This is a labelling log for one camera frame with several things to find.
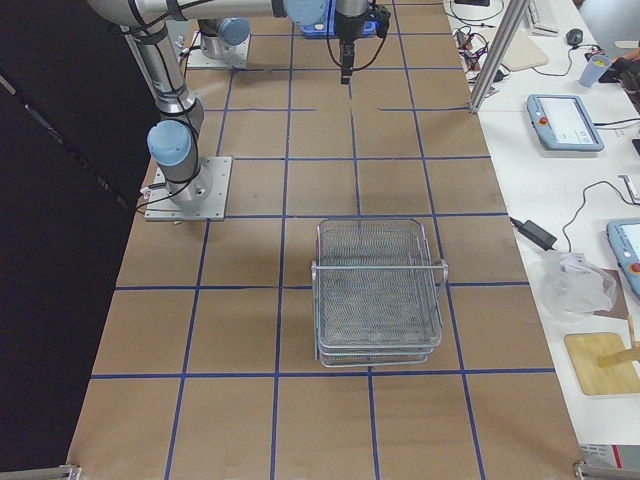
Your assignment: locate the black power adapter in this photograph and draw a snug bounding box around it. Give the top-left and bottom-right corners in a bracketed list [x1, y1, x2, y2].
[511, 218, 557, 251]

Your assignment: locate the blue teach pendant near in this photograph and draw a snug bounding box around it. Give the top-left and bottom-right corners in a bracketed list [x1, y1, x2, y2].
[606, 218, 640, 298]

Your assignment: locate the aluminium frame post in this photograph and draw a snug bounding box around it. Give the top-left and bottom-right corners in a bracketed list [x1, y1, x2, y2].
[468, 0, 529, 114]

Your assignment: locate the blue teach pendant far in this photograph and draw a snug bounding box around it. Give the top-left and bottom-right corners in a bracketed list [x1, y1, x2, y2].
[526, 94, 604, 153]

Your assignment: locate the blue teach pendant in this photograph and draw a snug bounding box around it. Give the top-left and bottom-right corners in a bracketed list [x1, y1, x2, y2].
[526, 94, 604, 153]
[606, 218, 640, 298]

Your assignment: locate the black computer mouse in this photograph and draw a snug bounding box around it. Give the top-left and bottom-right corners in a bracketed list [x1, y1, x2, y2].
[565, 28, 583, 47]

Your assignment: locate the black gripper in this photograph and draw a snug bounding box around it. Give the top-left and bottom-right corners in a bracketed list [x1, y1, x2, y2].
[334, 0, 366, 84]

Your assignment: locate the silver wire mesh shelf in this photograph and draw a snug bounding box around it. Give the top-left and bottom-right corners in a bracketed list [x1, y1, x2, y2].
[311, 218, 448, 368]

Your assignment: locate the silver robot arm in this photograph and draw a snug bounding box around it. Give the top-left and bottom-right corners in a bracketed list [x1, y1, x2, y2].
[198, 17, 250, 59]
[89, 1, 374, 220]

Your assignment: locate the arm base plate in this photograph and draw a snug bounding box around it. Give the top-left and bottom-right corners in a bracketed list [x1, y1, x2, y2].
[185, 32, 250, 70]
[143, 157, 233, 221]

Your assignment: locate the blue plastic tray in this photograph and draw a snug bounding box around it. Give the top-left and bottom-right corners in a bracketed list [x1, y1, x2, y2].
[299, 0, 375, 39]

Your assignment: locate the beige mouse pad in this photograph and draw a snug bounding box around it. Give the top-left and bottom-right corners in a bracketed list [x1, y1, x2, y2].
[502, 29, 549, 72]

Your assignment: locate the wooden cutting board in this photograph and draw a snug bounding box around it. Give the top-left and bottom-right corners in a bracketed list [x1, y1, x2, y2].
[564, 332, 639, 396]

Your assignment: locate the clear plastic bag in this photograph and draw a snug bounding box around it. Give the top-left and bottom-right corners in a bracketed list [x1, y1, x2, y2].
[540, 250, 618, 315]

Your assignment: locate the blue plastic cup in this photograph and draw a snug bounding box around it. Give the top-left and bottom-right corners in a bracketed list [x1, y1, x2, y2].
[578, 54, 611, 88]

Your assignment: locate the white keyboard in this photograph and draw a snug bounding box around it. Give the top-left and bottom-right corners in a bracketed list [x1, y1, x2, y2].
[526, 0, 559, 36]

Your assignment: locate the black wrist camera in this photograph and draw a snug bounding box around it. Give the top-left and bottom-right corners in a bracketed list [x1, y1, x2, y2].
[371, 3, 391, 39]

